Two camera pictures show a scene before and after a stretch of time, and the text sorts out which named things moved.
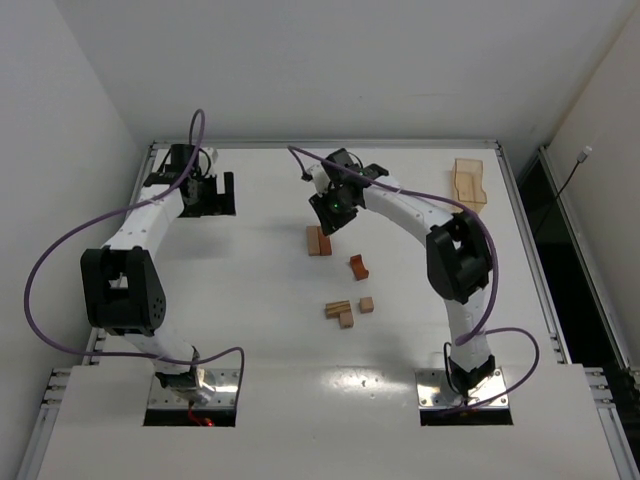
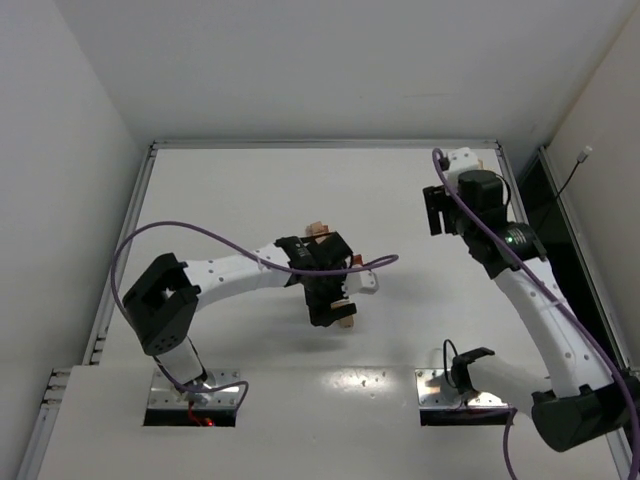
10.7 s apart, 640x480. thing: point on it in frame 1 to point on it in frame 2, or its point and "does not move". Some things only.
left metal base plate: x=224 y=381 does not move
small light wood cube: x=346 y=320 does not move
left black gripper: x=208 y=198 to x=327 y=295
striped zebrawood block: x=334 y=309 does not move
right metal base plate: x=434 y=391 does not move
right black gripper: x=325 y=218 to x=439 y=211
